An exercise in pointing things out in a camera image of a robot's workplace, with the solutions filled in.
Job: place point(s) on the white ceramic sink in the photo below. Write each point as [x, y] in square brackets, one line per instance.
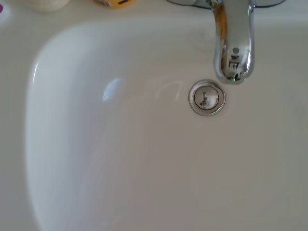
[120, 156]

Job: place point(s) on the cream ribbed cup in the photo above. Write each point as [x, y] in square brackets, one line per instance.
[48, 4]

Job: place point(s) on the chrome sink drain stopper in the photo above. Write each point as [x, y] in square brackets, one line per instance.
[207, 98]

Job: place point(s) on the yellow container with black print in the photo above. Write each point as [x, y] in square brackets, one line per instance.
[115, 3]

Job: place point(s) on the chrome faucet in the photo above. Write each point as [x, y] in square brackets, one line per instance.
[234, 43]

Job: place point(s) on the white item with purple part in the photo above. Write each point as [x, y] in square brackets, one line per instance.
[3, 12]

